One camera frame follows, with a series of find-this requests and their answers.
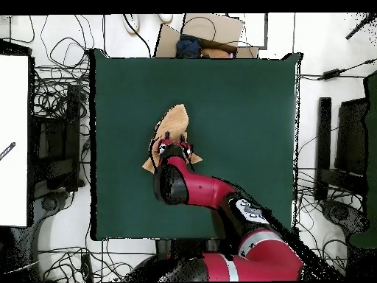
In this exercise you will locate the orange terry towel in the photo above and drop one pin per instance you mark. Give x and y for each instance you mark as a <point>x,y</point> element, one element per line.
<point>176,121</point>

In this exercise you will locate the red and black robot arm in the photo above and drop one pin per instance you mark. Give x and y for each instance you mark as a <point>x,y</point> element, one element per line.
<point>206,188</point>

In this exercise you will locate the dark green table cloth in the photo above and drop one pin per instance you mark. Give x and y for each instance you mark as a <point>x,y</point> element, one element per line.
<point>132,88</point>

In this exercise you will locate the orange garment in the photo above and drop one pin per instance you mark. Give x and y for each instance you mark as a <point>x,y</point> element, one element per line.
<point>215,53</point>

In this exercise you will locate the dark blue garment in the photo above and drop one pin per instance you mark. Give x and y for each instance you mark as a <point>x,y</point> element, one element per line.
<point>188,47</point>

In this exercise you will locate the black equipment stand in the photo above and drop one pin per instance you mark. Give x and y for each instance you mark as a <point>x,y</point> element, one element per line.
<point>70,132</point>

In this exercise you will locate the brown cardboard box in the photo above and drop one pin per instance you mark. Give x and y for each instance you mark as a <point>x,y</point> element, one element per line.
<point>212,29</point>

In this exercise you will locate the white shoe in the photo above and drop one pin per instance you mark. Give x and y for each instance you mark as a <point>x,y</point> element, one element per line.
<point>131,23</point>
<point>165,18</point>

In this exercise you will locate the black upright bar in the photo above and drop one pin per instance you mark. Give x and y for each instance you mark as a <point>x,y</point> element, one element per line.
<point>323,132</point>

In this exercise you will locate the white board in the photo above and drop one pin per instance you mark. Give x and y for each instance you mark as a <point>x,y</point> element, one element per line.
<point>13,132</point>

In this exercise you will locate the black marker pen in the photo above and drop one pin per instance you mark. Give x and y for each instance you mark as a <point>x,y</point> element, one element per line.
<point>7,151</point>

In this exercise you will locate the black power adapter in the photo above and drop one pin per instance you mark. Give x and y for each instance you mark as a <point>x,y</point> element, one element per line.
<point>331,73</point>

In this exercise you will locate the black tripod leg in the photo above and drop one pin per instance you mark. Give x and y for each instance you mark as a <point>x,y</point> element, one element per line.
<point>359,28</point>

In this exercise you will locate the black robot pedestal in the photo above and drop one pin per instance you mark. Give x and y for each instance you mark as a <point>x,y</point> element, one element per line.
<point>176,247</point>

